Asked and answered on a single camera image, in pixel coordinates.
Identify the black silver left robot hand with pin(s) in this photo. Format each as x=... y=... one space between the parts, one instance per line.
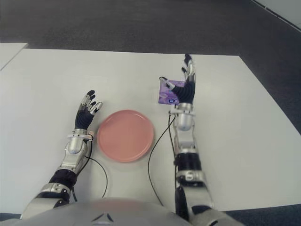
x=83 y=118

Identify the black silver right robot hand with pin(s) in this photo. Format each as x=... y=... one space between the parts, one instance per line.
x=188 y=91

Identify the purple tissue paper pack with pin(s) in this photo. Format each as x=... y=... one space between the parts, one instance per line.
x=164 y=95

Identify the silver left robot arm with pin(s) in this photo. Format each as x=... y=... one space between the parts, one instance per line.
x=75 y=143

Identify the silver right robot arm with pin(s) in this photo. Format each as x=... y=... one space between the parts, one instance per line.
x=185 y=120

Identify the pink round plate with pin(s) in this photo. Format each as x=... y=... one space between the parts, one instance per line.
x=125 y=136

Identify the grey robot torso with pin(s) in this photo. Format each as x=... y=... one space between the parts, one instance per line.
x=117 y=212

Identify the white side table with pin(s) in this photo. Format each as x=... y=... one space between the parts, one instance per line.
x=9 y=51

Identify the small left wrist camera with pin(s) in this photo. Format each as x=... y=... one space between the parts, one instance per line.
x=91 y=136

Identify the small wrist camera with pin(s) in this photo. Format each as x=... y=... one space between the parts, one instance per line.
x=91 y=136
x=173 y=112

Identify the small right wrist camera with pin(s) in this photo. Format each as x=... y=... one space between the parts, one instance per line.
x=173 y=112

